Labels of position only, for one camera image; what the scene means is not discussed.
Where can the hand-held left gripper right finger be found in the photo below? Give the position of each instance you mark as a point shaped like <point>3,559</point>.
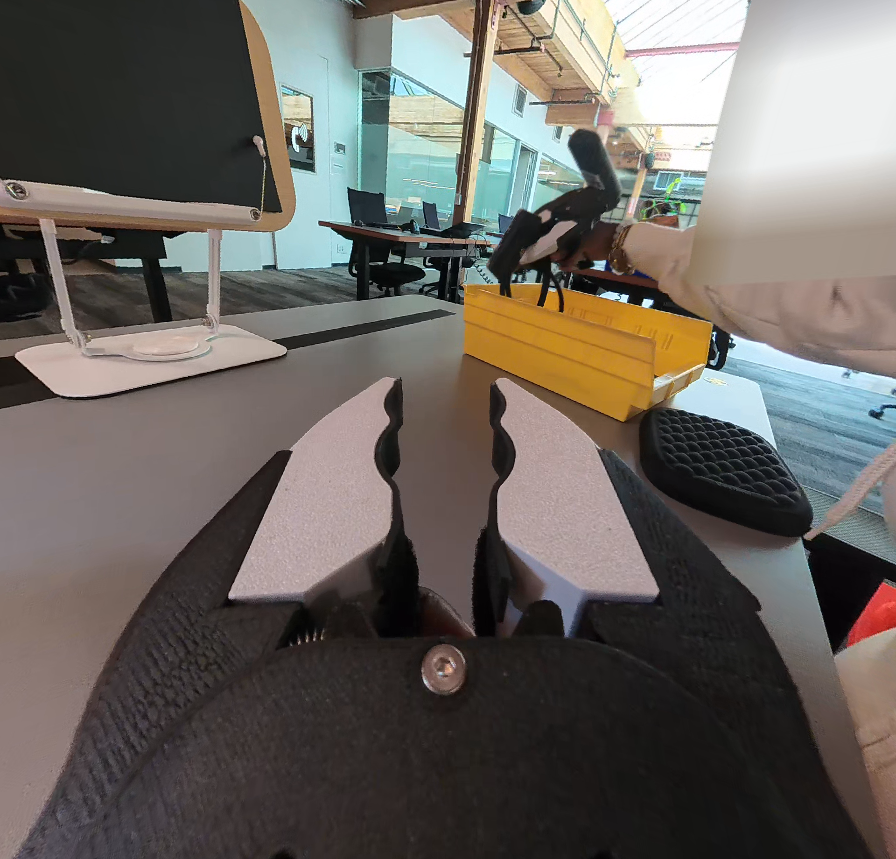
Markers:
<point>567,523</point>

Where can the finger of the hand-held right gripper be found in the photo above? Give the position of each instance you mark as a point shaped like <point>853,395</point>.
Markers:
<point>549,241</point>
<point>514,243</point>

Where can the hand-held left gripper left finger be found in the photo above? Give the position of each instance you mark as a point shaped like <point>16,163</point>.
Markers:
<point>322,516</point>

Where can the yellow plastic bin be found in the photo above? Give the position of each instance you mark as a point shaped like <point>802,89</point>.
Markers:
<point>560,355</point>

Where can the person's right forearm white sleeve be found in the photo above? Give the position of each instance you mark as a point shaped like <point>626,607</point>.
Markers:
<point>770,313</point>

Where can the wooden office desk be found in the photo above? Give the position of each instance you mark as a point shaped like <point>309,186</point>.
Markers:
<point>420,236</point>

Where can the grey desk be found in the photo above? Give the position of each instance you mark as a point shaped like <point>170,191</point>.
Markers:
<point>175,439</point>

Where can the dark wooden desk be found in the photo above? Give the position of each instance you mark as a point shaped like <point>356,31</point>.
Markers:
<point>91,243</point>

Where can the person's right hand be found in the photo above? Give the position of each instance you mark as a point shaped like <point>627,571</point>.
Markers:
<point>591,246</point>

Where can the black office chair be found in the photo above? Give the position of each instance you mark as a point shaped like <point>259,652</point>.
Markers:
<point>381,264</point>

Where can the black honeycomb pad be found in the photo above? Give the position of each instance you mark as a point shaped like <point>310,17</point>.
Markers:
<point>721,467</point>

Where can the orange red fabric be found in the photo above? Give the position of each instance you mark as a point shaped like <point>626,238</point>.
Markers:
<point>875,614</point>

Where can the black board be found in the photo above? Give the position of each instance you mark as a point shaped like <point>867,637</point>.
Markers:
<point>126,68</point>

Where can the wooden post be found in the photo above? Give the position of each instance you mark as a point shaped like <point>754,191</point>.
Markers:
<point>476,103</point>

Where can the wall sign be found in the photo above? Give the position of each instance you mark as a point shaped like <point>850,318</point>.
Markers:
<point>297,131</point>

